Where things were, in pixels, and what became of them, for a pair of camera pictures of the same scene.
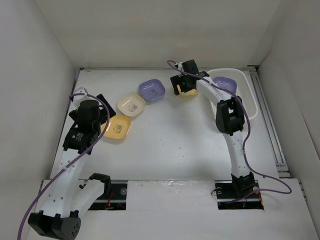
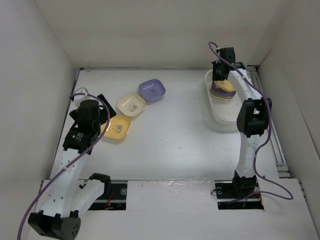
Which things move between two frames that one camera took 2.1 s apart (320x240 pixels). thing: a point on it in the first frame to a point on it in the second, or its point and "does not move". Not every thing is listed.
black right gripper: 176,80 to 216,77
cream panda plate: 131,104 does not move
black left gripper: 103,113 does not move
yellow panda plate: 118,128 does not move
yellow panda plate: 187,94 to 224,85
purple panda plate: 151,90 does not move
